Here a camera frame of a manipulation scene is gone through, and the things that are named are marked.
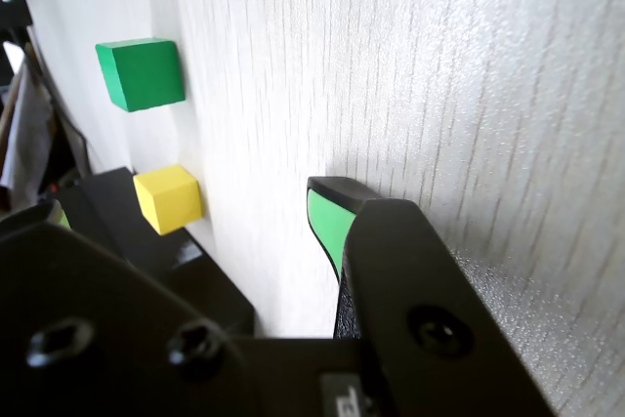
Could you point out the green wooden cube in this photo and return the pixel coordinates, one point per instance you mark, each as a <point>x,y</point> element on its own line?
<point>141,75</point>

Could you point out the yellow wooden cube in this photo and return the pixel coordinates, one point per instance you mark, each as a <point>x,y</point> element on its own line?
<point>168,197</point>

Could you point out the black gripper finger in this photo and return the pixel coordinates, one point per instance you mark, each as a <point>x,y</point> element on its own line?
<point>405,265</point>
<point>97,329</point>

